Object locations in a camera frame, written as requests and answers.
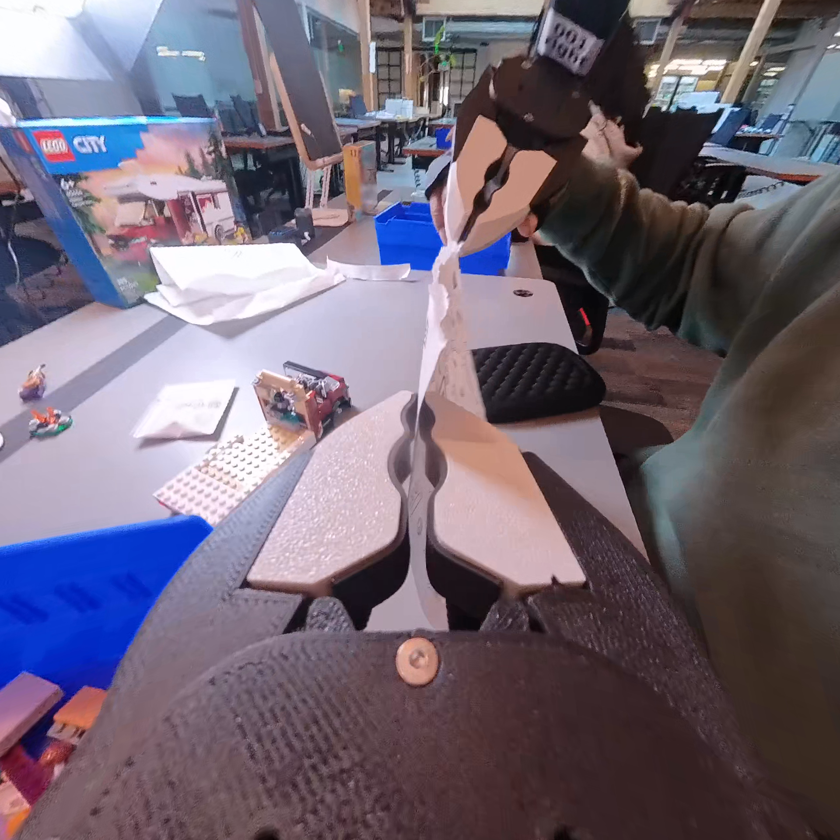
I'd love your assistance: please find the pile of loose toy bricks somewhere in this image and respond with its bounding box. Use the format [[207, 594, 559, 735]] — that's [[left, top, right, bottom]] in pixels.
[[0, 669, 109, 834]]

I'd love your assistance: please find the colourful toy set box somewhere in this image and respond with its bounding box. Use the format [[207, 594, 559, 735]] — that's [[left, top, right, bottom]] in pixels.
[[0, 117, 253, 309]]

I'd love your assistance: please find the small white printed paper bag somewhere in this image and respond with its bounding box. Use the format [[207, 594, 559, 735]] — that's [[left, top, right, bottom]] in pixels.
[[133, 379, 237, 439]]

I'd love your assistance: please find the hanging green plant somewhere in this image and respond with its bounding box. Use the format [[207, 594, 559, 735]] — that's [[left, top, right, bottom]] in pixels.
[[425, 25, 458, 74]]

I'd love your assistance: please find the background office desk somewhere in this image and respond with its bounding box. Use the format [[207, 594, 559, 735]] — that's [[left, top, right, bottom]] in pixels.
[[699, 144, 840, 185]]

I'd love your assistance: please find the person's green sweatshirt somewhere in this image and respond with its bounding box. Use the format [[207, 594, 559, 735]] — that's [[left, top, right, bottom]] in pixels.
[[626, 167, 840, 828]]

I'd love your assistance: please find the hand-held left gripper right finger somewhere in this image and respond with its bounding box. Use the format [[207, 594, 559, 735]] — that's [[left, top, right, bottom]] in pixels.
[[419, 399, 588, 601]]

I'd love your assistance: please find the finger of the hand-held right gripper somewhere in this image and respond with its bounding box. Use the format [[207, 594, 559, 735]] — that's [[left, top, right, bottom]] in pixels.
[[455, 115, 511, 232], [461, 148, 560, 258]]

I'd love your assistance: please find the person's right forearm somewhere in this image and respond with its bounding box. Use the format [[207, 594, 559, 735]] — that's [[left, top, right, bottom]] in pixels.
[[535, 157, 788, 355]]

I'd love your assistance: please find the person's right hand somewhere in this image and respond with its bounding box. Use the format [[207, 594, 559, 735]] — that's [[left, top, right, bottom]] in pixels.
[[586, 101, 644, 170]]

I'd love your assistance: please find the torn white paper strip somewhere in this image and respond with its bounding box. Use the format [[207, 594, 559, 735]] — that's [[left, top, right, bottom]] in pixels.
[[326, 258, 411, 282]]

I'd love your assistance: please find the yellow cardboard box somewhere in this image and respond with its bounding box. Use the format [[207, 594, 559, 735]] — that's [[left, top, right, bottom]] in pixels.
[[342, 141, 380, 221]]

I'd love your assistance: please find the wooden easel chalkboard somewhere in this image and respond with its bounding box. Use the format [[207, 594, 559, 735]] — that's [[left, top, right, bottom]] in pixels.
[[238, 0, 347, 228]]

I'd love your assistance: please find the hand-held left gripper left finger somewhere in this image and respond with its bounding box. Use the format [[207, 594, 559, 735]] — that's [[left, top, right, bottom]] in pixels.
[[247, 390, 417, 592]]

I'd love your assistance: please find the large white printed paper bag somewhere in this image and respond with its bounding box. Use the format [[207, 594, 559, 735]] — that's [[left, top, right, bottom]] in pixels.
[[407, 161, 490, 631]]

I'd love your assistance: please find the grey desk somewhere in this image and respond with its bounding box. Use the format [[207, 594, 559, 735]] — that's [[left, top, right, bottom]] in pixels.
[[0, 272, 647, 559]]

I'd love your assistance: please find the toy brick camper van model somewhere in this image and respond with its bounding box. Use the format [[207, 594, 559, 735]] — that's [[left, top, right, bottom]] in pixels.
[[154, 361, 353, 526]]

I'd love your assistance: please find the black chair armrest pad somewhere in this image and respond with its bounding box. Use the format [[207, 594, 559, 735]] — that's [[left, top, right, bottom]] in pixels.
[[471, 341, 608, 425]]

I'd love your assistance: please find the blue plastic bin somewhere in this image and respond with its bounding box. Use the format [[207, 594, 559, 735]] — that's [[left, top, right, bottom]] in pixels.
[[0, 514, 215, 723], [374, 200, 513, 277]]

